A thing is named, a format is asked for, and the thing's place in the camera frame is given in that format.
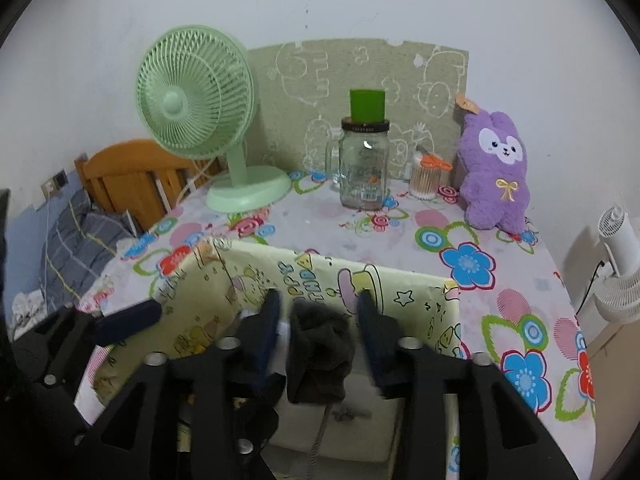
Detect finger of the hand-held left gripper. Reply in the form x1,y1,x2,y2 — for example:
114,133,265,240
50,299,162,346

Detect glass jar with green lid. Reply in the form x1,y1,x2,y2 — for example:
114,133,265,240
327,89,392,210

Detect cotton swab container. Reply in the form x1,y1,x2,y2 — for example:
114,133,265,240
407,152,453,201

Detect purple plush bunny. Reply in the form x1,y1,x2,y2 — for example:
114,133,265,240
454,94,532,235

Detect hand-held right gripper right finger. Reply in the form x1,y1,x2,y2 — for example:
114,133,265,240
357,290,576,480

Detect grey sock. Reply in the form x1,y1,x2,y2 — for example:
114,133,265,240
286,300,358,406

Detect white standing fan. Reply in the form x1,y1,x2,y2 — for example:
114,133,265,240
575,205,640,323

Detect white fan cable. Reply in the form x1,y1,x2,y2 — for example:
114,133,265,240
180,157,226,201

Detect green cartoon board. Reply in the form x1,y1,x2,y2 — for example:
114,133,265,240
247,37,470,183

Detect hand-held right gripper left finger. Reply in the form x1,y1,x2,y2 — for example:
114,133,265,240
75,287,283,480

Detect yellow cartoon fabric storage box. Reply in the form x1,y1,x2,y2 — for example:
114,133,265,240
92,237,463,480

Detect floral tablecloth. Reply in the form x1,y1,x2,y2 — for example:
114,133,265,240
75,167,598,480

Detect grey plaid pillow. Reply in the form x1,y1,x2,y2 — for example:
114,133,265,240
42,190,138,306

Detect crumpled grey white clothes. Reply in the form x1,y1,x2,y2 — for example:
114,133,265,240
12,290,48,333

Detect green desk fan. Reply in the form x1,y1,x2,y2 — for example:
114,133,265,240
136,24,292,215

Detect wooden bed headboard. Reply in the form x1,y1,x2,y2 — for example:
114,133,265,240
75,139,226,233

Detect black fan cable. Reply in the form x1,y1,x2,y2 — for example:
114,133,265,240
575,260,608,316

